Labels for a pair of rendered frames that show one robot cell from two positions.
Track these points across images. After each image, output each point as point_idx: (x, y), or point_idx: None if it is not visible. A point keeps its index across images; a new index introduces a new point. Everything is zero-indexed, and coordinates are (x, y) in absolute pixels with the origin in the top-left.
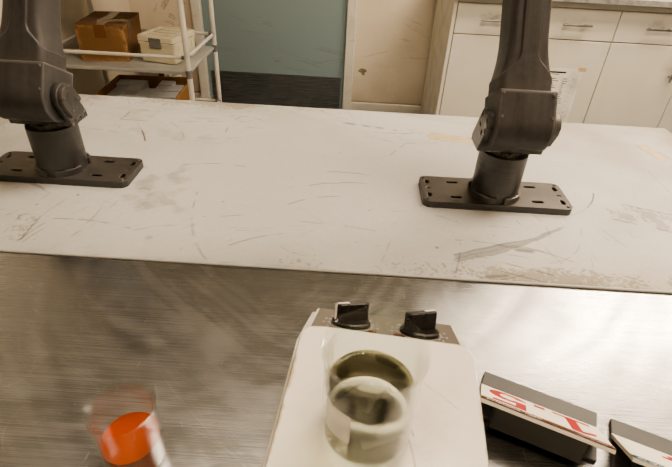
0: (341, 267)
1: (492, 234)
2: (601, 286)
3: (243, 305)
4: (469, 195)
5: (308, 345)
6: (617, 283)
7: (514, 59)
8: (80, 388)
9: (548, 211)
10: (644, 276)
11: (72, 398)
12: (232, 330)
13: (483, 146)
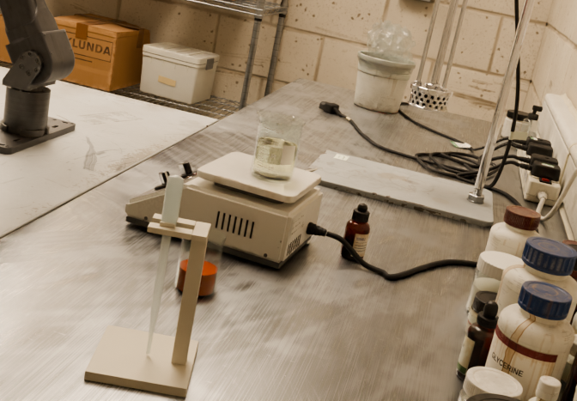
0: (61, 199)
1: (72, 153)
2: (154, 153)
3: (75, 236)
4: (20, 136)
5: (213, 172)
6: (154, 149)
7: (34, 8)
8: (119, 300)
9: (67, 130)
10: (154, 142)
11: (128, 303)
12: (100, 245)
13: (30, 85)
